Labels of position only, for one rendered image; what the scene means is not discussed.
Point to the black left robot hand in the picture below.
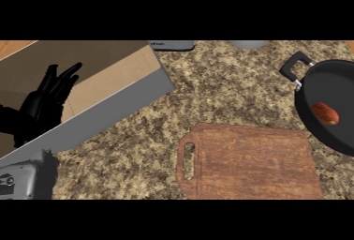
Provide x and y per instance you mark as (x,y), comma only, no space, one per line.
(41,103)

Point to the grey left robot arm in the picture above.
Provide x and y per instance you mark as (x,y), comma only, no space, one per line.
(21,181)

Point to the brown wooden cutting board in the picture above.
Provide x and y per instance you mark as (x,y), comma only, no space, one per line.
(254,162)

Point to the grey drawer front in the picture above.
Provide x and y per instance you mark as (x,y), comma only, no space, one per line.
(106,111)

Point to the open brown wooden drawer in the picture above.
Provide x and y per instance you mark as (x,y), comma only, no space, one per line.
(108,59)

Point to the grey flat appliance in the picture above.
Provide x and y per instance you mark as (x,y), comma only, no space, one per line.
(171,44)

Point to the grey round object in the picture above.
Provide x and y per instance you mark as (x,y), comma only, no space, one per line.
(248,43)

